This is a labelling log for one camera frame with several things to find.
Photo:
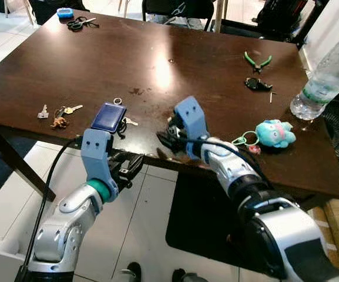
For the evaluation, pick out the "black key fob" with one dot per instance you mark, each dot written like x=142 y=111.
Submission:
x=257 y=84

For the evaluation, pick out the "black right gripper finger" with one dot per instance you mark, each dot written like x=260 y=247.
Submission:
x=178 y=151
x=167 y=139

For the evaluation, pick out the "black key loop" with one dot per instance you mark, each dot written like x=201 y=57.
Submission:
x=57 y=111

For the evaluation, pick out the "black chair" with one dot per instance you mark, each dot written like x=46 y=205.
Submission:
x=178 y=9

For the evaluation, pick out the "black scissors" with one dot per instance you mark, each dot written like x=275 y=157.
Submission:
x=76 y=24

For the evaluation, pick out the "small metal pin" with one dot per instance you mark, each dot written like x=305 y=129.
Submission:
x=271 y=97

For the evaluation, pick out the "black left robot foot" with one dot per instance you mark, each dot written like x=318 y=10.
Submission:
x=131 y=273

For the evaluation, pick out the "small red tag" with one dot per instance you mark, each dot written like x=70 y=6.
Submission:
x=254 y=149

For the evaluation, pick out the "silver key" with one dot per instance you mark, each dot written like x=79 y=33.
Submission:
x=43 y=113
x=130 y=121

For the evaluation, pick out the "black floor mat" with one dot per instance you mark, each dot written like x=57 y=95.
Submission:
x=198 y=223

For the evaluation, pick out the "gold key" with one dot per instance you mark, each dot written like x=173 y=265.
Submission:
x=73 y=109

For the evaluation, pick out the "small blue box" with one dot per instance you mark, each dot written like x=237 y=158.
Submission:
x=66 y=12

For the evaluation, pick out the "grey-blue wrist camera mount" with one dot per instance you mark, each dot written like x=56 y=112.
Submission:
x=96 y=153
x=191 y=117

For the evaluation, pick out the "dark wooden table leg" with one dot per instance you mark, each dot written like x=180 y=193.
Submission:
x=22 y=167

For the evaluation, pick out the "black right robot foot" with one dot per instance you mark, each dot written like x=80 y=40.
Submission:
x=188 y=276

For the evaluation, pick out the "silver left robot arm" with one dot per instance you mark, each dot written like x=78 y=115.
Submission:
x=63 y=229

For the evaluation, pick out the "navy blue card wallet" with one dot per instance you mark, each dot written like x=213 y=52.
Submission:
x=107 y=117

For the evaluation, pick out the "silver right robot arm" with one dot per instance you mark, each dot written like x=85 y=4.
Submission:
x=298 y=235

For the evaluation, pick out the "clear plastic water bottle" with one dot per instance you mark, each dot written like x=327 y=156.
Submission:
x=319 y=88

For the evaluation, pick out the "black robot foot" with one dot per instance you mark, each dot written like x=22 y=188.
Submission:
x=188 y=276
x=131 y=273

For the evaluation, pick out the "black bag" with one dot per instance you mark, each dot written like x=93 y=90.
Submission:
x=284 y=17

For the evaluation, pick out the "grey-blue right wrist camera mount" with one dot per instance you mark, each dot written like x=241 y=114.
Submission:
x=191 y=117

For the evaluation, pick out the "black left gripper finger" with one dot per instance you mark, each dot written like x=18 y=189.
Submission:
x=134 y=160
x=130 y=174

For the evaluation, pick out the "grey-blue left wrist camera mount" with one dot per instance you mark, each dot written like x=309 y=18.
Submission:
x=96 y=153

